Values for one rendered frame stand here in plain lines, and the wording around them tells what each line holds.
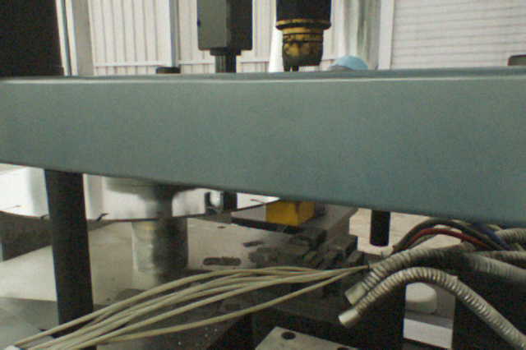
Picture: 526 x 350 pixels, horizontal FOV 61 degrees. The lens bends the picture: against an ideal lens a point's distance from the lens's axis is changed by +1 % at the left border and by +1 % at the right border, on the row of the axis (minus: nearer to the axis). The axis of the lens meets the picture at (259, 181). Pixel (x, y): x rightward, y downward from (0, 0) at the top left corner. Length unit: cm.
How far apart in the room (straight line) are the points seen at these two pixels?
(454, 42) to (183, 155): 616
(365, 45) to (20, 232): 72
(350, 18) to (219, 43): 58
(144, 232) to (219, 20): 22
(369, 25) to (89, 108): 85
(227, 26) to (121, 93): 27
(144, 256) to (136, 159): 32
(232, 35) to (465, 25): 592
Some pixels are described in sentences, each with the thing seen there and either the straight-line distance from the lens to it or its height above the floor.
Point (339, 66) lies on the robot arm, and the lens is 81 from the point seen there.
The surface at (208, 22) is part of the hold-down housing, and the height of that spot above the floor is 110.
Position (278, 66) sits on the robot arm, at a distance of 92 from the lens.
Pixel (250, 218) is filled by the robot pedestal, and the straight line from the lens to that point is 103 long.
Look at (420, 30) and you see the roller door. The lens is 636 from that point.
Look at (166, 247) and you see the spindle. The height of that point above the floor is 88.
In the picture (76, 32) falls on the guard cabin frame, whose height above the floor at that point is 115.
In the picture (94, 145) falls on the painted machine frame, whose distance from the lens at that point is 18.
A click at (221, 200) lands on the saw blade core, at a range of 37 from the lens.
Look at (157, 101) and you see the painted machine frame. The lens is 16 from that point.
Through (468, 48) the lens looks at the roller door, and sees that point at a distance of 627.
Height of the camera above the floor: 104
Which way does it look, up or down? 12 degrees down
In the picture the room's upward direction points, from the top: straight up
